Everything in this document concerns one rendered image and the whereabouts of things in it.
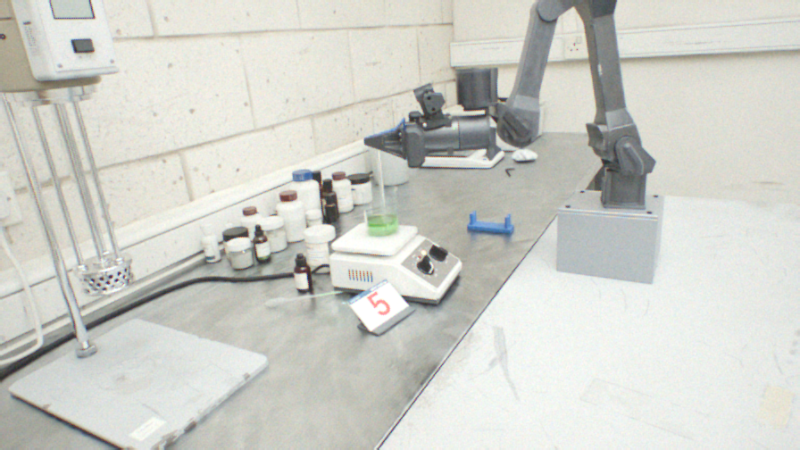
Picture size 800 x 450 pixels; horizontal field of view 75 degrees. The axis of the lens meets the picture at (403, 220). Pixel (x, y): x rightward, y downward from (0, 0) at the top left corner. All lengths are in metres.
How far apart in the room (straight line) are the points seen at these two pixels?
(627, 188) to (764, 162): 1.33
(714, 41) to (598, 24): 1.24
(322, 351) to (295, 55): 0.91
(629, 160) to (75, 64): 0.76
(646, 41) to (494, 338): 1.55
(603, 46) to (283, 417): 0.70
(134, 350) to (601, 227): 0.75
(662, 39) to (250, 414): 1.83
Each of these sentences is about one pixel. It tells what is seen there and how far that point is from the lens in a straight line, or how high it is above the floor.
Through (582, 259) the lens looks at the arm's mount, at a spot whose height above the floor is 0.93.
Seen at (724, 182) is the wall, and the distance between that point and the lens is 2.26.
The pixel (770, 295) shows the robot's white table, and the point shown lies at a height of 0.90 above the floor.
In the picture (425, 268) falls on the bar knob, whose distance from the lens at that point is 0.87.
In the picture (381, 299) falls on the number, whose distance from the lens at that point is 0.84.
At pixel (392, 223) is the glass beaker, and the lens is 0.90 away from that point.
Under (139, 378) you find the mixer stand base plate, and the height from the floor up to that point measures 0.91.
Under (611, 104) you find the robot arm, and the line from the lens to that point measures 0.92.
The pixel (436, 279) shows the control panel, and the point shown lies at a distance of 0.87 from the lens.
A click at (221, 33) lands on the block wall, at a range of 1.31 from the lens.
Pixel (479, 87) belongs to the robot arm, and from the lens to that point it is 0.85.
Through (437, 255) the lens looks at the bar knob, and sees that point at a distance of 0.92.
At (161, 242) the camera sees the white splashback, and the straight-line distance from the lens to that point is 1.14.
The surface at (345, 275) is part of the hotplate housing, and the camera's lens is 0.91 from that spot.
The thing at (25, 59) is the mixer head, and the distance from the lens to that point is 0.69.
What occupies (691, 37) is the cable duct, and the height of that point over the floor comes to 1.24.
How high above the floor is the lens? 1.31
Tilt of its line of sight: 19 degrees down
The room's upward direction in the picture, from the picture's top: 5 degrees counter-clockwise
